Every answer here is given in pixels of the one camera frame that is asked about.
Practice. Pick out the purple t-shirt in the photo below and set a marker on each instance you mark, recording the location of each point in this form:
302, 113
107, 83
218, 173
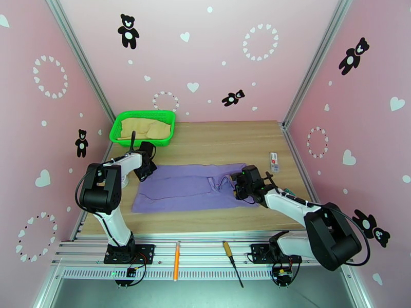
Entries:
183, 191

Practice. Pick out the small black circuit board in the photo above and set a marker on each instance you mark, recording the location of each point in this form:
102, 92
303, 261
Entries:
131, 271
282, 274

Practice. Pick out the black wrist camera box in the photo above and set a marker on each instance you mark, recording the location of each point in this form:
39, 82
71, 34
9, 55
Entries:
148, 148
249, 175

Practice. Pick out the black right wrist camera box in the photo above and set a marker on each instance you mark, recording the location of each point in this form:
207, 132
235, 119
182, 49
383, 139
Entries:
249, 175

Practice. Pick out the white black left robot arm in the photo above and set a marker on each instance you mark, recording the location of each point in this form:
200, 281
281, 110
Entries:
109, 188

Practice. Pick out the green plastic basket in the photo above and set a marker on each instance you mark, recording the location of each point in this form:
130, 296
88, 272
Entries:
115, 134

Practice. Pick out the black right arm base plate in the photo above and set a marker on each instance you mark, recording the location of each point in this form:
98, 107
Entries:
258, 252

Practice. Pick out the aluminium table frame rail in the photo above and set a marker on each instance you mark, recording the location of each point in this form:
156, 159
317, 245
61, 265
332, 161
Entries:
205, 249

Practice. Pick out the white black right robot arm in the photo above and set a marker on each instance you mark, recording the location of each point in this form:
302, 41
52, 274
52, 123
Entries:
327, 233

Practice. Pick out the orange pencil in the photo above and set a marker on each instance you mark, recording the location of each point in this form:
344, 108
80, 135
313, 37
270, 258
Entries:
176, 262

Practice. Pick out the white round clock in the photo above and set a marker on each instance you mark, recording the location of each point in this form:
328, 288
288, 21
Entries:
125, 182

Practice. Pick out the tan cloth garment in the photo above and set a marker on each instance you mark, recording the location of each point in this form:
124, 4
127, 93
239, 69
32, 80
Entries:
144, 127

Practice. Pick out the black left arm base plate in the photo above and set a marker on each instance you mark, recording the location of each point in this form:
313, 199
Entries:
146, 252

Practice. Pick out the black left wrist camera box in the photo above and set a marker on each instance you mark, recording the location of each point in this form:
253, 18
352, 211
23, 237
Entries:
148, 148

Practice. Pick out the small teal object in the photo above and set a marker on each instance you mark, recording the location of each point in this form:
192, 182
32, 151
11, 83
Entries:
286, 190

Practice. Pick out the aluminium frame post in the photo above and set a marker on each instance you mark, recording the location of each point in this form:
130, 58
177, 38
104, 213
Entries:
318, 60
80, 60

